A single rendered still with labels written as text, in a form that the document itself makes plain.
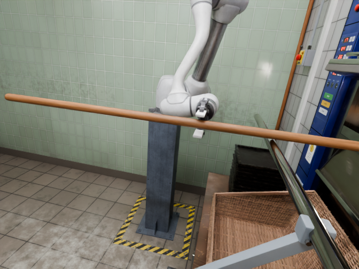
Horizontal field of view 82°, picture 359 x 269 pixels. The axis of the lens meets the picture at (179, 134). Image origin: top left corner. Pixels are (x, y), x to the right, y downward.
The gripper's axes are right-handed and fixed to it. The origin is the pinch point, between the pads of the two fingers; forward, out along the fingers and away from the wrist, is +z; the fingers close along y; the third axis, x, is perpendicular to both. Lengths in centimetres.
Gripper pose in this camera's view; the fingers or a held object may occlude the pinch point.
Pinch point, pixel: (199, 124)
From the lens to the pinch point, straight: 71.0
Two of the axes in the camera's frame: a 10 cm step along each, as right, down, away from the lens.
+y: -0.8, 9.3, 3.6
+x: -9.7, -1.6, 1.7
